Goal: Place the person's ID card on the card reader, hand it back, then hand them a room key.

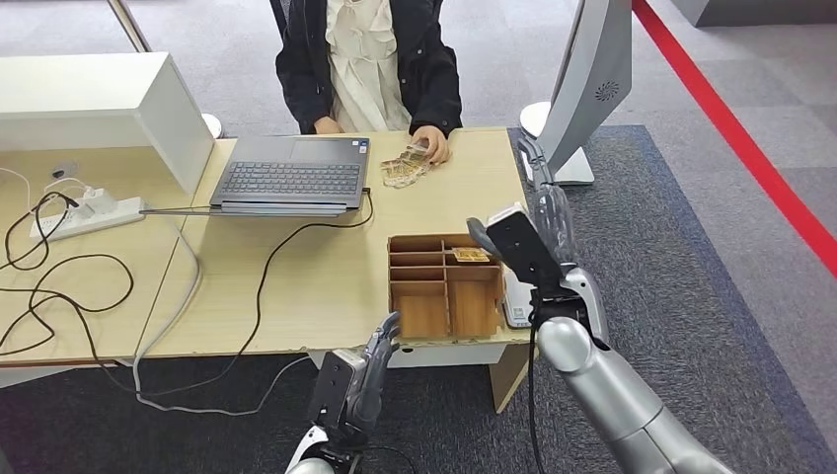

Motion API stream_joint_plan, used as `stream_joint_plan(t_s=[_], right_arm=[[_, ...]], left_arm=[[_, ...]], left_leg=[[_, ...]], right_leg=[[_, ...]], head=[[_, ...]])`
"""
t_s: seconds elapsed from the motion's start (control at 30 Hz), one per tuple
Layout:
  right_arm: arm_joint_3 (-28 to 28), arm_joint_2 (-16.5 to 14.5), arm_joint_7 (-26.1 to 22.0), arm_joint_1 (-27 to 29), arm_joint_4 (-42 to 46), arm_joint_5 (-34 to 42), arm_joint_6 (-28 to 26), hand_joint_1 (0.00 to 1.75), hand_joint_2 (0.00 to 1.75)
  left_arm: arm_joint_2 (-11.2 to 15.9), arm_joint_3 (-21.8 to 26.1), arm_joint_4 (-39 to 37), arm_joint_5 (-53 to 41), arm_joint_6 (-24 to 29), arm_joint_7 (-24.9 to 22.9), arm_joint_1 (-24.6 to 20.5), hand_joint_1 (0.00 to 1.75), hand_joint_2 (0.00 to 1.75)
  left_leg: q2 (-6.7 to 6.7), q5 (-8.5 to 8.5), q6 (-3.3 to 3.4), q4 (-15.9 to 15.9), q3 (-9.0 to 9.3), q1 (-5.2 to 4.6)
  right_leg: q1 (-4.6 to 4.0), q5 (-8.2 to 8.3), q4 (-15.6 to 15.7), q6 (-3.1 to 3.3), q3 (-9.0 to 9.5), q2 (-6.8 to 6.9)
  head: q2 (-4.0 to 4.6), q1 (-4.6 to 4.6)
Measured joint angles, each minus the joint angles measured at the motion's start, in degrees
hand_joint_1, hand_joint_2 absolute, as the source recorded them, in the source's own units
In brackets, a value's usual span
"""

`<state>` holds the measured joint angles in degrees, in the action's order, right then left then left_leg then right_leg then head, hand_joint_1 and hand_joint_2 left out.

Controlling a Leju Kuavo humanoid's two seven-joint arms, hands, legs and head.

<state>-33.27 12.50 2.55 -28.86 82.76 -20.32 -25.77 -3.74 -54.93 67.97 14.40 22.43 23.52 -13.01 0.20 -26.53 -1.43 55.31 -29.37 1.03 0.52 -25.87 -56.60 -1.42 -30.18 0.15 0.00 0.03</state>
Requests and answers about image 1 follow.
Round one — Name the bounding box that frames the dark grey laptop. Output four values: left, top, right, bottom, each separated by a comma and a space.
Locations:
208, 135, 371, 218

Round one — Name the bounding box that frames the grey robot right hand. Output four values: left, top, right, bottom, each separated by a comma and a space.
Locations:
466, 135, 583, 273

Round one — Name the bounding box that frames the dark blue carpet mat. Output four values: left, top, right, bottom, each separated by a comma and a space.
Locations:
0, 123, 837, 474

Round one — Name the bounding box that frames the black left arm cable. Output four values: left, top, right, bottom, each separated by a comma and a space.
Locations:
346, 443, 419, 474

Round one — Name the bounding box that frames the person's left hand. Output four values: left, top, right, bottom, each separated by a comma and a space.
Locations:
410, 125, 452, 166

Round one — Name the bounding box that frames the white card reader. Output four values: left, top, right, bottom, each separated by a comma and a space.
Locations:
501, 267, 534, 331

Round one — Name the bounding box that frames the person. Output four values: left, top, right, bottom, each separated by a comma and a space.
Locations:
268, 0, 464, 166

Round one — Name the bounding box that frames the silver kiosk stand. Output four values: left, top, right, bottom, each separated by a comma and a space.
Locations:
519, 0, 635, 187

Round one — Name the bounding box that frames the grey metal pole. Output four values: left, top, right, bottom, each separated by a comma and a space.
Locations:
106, 0, 153, 53

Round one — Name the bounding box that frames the grey cable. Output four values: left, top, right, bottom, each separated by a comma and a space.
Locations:
130, 225, 312, 418

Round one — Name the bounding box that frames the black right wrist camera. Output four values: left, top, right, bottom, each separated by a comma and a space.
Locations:
485, 202, 567, 295

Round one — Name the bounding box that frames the white power strip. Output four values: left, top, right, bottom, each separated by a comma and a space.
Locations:
29, 196, 145, 242

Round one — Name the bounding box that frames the grey flat laptop stand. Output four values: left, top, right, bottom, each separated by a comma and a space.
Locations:
138, 200, 347, 219

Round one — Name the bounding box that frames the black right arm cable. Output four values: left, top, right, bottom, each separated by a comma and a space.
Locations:
524, 290, 547, 474

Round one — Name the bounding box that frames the white desk riser box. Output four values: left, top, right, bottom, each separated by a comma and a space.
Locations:
0, 51, 216, 195

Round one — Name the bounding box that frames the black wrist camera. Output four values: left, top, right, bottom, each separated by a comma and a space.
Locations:
485, 202, 567, 295
307, 350, 364, 430

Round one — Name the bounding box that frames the red barrier band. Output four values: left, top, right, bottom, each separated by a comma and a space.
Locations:
631, 0, 837, 279

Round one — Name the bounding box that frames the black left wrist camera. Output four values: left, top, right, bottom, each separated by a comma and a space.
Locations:
307, 350, 364, 430

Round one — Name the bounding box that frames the wooden compartment organizer box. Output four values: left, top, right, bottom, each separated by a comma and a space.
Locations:
385, 233, 506, 342

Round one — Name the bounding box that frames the black laptop power cable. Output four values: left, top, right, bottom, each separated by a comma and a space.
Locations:
133, 188, 375, 399

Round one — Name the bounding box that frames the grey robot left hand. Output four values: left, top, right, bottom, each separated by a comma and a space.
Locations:
347, 311, 402, 434

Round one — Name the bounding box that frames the grey low platform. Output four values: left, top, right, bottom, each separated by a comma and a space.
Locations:
673, 0, 837, 28

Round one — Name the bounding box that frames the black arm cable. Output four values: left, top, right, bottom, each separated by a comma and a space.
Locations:
524, 290, 547, 474
346, 443, 419, 474

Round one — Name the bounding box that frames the light wooden desk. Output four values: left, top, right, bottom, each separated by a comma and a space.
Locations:
133, 127, 557, 415
0, 140, 224, 371

